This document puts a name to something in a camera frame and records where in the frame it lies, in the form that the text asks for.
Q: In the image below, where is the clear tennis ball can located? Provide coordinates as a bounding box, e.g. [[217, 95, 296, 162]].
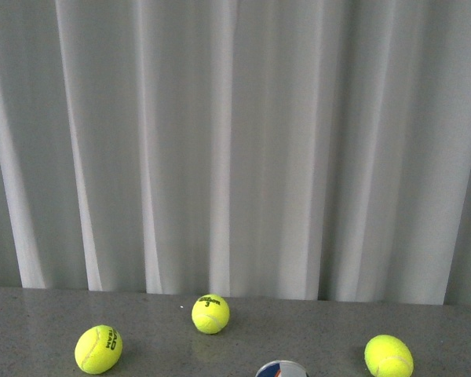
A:
[[255, 360, 309, 377]]

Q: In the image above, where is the Wilson yellow tennis ball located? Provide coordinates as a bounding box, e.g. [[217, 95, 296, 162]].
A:
[[192, 294, 230, 335]]

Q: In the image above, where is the Head Team yellow tennis ball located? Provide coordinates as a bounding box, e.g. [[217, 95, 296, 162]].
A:
[[74, 324, 123, 375]]

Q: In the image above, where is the plain yellow tennis ball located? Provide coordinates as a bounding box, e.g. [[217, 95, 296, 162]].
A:
[[364, 335, 414, 377]]

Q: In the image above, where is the white pleated curtain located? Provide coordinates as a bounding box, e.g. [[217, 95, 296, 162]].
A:
[[0, 1, 471, 305]]

